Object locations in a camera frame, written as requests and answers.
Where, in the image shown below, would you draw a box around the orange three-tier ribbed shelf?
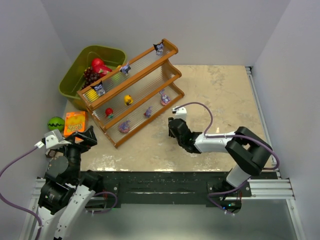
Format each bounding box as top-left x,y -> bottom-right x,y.
77,38 -> 185,148

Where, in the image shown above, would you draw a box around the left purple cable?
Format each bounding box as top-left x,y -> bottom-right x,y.
0,147 -> 43,240

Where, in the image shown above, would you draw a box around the orange snack box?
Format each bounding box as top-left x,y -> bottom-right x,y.
63,111 -> 88,137

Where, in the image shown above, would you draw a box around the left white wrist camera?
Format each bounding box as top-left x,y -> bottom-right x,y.
34,129 -> 71,150

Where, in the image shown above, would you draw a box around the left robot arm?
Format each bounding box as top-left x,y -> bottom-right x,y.
36,126 -> 103,240

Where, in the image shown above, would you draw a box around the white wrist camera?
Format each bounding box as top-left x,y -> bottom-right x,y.
34,129 -> 71,150
171,106 -> 187,121

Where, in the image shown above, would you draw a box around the black figure toy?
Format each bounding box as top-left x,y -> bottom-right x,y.
153,41 -> 164,56

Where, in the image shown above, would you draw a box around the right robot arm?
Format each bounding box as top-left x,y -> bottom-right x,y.
82,115 -> 273,189

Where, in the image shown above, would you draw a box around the purple bunny pink base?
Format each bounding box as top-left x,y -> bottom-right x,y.
159,89 -> 171,106

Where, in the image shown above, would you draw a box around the yellow plastic lemon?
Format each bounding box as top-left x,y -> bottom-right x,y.
85,89 -> 99,102

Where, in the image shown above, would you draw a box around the yellow duck toy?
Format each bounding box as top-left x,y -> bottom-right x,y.
124,94 -> 134,106

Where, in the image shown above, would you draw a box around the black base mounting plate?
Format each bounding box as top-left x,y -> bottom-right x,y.
57,171 -> 279,208

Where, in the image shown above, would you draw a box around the purple figure pink donut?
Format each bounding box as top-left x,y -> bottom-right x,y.
118,120 -> 131,134

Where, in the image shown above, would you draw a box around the green plastic lime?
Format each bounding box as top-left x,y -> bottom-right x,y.
111,71 -> 121,84

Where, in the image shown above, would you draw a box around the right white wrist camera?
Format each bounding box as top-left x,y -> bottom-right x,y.
171,106 -> 187,121

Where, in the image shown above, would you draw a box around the aluminium frame rail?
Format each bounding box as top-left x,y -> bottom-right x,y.
245,65 -> 306,240

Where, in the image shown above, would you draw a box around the green watermelon ball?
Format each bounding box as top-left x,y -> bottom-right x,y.
47,116 -> 65,132

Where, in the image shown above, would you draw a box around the green plastic bin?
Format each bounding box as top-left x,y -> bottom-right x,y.
58,45 -> 127,111

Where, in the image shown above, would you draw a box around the purple bunny red bow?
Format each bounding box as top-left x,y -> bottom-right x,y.
143,106 -> 152,118

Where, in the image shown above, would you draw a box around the red heart toy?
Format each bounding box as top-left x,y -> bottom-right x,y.
105,107 -> 114,119

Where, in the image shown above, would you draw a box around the brown object by left arm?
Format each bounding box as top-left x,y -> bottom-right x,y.
45,149 -> 58,159

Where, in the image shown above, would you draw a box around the red dragon fruit toy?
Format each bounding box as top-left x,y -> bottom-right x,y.
91,58 -> 113,78

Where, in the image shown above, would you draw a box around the purple figure dark wings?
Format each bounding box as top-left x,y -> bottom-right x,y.
119,62 -> 131,76

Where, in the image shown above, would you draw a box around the black-headed purple striped figure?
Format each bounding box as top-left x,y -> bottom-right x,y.
91,81 -> 106,97

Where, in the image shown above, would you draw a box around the dark purple grape bunch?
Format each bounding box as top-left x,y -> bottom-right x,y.
81,66 -> 101,89

